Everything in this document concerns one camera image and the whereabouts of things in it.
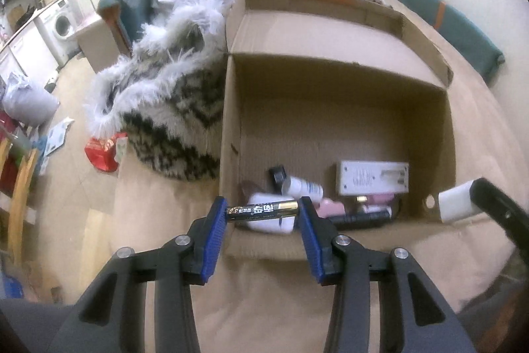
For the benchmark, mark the teal cushion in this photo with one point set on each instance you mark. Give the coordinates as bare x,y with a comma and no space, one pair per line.
466,37

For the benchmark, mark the pink gua sha comb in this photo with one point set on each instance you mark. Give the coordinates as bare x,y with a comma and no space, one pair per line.
249,188

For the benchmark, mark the black flashlight with strap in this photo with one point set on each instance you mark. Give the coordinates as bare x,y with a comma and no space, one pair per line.
361,220

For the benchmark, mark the furry patterned blanket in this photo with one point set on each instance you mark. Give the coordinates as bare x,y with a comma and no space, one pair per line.
167,95

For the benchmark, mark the wooden chair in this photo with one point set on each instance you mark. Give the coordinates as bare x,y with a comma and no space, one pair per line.
17,207

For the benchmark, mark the washing machine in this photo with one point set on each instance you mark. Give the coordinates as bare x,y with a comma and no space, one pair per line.
57,26

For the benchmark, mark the pink hair clip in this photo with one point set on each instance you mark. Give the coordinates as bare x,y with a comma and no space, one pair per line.
328,208

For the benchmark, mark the black lighter stick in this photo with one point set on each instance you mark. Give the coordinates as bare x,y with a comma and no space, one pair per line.
278,175

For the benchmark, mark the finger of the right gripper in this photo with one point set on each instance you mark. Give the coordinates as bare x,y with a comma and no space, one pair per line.
504,211

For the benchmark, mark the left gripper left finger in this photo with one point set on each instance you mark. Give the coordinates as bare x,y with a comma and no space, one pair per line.
110,315

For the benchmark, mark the grey white sack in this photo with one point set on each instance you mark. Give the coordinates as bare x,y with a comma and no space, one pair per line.
27,102

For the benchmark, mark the small white bottle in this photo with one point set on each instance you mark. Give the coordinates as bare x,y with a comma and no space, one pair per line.
297,188

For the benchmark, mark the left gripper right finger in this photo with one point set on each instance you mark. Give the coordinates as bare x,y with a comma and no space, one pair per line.
413,314

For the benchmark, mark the white earbuds case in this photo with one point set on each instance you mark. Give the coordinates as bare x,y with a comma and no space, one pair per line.
277,225

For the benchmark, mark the white remote control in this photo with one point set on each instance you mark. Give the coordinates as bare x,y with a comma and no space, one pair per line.
355,177

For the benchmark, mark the black gold battery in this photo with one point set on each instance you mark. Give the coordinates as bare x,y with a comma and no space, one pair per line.
254,211

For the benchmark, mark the red bag on floor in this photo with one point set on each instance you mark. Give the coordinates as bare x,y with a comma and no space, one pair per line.
106,154

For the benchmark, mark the white charger block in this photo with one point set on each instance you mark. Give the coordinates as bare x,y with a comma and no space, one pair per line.
455,204

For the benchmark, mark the teal armchair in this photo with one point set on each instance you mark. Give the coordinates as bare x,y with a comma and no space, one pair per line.
125,19

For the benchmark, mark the cardboard box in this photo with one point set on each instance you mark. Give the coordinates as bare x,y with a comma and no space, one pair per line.
312,83

